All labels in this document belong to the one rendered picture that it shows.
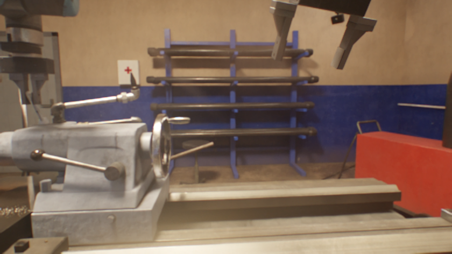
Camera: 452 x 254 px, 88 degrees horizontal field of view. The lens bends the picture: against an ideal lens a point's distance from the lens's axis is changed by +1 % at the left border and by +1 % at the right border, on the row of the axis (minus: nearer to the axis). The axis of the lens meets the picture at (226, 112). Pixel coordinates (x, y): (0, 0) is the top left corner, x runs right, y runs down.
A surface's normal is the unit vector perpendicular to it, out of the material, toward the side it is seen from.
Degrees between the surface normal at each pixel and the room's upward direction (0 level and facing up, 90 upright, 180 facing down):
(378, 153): 90
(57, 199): 61
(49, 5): 134
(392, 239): 36
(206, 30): 90
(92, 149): 76
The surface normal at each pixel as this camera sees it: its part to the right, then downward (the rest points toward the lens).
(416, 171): -0.91, 0.04
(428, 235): 0.04, -0.75
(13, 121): 0.07, 0.10
